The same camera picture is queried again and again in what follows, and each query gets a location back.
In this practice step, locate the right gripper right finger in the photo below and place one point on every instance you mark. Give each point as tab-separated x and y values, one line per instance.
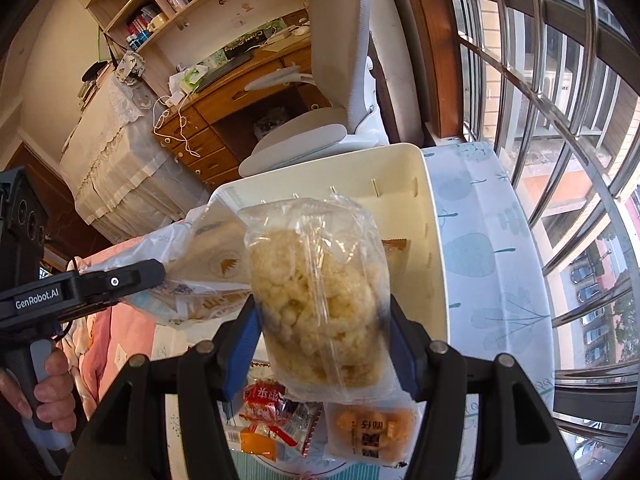
433	373

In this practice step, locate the tree pattern tablecloth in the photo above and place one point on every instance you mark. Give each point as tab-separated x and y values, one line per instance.
497	299

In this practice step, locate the rice cracker clear bag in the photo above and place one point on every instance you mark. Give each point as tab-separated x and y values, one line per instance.
320	280

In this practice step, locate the red snack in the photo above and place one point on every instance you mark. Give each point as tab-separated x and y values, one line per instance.
264	401

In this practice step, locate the orange puff snack bag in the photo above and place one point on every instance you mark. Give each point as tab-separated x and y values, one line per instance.
380	433

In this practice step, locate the person left hand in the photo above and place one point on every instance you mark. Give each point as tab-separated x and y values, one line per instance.
55	394

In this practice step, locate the brown paper biscuit pack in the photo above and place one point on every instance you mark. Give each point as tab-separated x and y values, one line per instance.
397	255

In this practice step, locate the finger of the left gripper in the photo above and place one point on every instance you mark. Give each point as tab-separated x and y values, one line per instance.
100	289

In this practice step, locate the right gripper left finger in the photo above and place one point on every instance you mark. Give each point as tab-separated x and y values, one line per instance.
214	371

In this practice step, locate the lace covered cabinet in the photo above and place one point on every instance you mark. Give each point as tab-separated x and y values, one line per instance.
124	184

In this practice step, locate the wooden desk with drawers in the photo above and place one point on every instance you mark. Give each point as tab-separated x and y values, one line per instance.
215	130

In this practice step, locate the metal window grille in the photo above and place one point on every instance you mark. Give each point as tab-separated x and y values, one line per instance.
553	87

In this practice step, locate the white plastic storage bin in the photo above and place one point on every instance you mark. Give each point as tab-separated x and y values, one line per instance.
392	183

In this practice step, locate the pink bed blanket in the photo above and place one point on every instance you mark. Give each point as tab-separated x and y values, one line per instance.
98	345

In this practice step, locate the grey office chair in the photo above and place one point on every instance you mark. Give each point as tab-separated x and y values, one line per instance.
341	71

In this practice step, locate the orange white wafer pack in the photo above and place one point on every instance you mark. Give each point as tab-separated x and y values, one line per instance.
269	442

